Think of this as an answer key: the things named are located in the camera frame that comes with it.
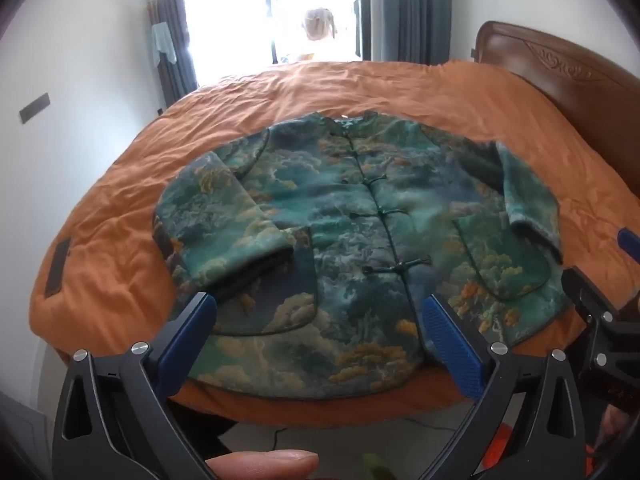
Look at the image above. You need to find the beige hanging garment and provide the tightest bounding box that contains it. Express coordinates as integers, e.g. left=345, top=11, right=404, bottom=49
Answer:
left=302, top=7, right=337, bottom=42

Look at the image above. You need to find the dark wall switch panel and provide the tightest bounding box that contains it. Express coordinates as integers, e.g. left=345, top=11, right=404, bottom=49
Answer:
left=19, top=92, right=52, bottom=123

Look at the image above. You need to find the green landscape print jacket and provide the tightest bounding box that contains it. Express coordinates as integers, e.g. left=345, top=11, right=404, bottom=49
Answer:
left=151, top=110, right=573, bottom=401

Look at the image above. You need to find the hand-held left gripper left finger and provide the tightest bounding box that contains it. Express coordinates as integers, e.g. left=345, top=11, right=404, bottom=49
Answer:
left=52, top=291, right=218, bottom=480

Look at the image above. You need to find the person's right hand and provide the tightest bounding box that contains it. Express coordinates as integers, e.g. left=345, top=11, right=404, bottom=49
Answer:
left=600, top=405, right=633, bottom=453

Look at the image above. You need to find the light blue hanging towel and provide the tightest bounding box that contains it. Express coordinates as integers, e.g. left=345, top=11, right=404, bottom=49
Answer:
left=151, top=22, right=177, bottom=66

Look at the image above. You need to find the person's left hand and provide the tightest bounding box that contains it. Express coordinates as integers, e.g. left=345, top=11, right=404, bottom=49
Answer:
left=206, top=449, right=321, bottom=480

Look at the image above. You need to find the carved wooden headboard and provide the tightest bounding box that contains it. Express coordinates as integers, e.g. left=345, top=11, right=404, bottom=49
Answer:
left=470, top=20, right=640, bottom=196

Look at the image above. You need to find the white cabinet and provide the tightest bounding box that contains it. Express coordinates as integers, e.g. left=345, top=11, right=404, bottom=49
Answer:
left=0, top=395, right=51, bottom=480

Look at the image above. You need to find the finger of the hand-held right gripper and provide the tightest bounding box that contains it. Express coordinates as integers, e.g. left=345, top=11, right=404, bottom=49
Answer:
left=616, top=228, right=640, bottom=265
left=561, top=265, right=640, bottom=376

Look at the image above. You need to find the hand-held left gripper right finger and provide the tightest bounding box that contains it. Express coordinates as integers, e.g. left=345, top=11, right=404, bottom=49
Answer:
left=419, top=294, right=587, bottom=480

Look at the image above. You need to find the orange bed blanket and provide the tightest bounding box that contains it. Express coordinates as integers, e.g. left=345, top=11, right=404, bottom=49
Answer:
left=27, top=59, right=640, bottom=428

